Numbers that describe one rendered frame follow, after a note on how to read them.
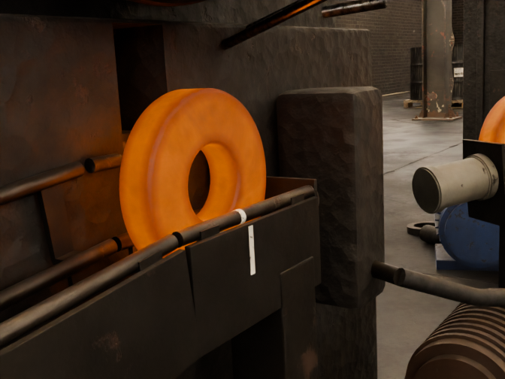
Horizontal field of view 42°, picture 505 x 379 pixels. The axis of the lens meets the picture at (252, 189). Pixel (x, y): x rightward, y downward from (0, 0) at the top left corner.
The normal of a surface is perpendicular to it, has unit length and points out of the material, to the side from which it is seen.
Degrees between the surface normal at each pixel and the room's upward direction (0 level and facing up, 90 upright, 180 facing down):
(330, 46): 90
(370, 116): 90
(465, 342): 4
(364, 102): 90
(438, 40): 90
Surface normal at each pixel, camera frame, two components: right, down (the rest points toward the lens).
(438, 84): -0.56, 0.18
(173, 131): 0.82, 0.06
